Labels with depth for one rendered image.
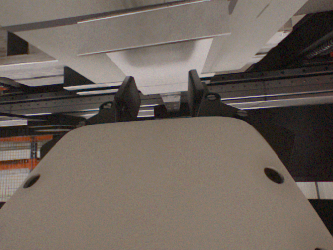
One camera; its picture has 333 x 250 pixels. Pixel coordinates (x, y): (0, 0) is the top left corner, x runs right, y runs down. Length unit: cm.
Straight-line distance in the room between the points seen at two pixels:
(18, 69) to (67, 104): 31
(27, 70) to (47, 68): 3
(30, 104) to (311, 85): 96
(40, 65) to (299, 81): 62
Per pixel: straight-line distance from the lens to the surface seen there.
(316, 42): 58
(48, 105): 63
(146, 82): 16
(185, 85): 18
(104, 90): 21
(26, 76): 30
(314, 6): 37
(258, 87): 49
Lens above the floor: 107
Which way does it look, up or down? 5 degrees down
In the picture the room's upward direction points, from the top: 177 degrees clockwise
